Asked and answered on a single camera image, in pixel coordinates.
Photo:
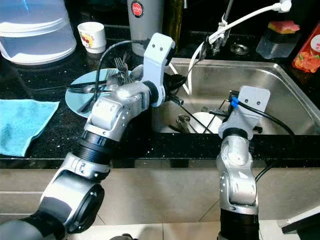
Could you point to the dark side cabinet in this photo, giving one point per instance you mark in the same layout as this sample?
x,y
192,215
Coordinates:
x,y
305,231

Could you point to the stainless steel sink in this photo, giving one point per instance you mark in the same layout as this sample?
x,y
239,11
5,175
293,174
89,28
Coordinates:
x,y
280,80

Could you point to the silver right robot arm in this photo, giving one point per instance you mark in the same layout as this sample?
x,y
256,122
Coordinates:
x,y
237,185

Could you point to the black chopstick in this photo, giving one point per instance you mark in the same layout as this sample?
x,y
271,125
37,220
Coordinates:
x,y
219,111
195,118

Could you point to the grey drawer front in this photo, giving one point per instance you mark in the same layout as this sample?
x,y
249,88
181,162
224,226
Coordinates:
x,y
25,182
20,205

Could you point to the red peach soap bottle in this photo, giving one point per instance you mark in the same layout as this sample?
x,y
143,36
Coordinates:
x,y
307,57

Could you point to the round steel sink hole cap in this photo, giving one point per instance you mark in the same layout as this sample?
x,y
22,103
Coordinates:
x,y
239,49

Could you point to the light blue plate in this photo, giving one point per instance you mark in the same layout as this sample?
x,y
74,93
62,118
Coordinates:
x,y
75,99

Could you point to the silver spoon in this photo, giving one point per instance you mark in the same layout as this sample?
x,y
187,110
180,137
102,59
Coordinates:
x,y
183,124
124,76

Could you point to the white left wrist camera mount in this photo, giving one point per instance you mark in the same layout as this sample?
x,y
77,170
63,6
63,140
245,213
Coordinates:
x,y
160,55

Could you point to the yellow oil bottle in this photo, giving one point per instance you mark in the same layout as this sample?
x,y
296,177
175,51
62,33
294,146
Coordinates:
x,y
174,17

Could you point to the grey tumbler with red logo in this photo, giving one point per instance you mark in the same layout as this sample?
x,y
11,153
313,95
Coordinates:
x,y
145,30

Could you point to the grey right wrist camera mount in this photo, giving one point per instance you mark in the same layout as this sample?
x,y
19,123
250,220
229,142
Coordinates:
x,y
252,102

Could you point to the white printed cup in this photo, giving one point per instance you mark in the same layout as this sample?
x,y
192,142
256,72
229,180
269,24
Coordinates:
x,y
91,37

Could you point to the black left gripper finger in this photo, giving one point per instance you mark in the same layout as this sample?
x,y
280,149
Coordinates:
x,y
174,81

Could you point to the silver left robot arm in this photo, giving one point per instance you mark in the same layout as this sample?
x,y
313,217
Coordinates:
x,y
120,107

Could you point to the light blue towel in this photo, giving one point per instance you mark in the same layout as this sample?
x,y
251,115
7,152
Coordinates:
x,y
25,125

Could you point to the clear plastic sponge box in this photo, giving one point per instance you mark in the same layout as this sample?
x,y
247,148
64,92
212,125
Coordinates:
x,y
277,46

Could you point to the white bowl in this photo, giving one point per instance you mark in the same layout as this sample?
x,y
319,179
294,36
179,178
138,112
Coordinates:
x,y
202,125

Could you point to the pink yellow sponge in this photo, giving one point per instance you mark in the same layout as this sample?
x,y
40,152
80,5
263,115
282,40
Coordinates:
x,y
284,27

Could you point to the dark left robot foot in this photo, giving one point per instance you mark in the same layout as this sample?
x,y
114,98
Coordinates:
x,y
123,237

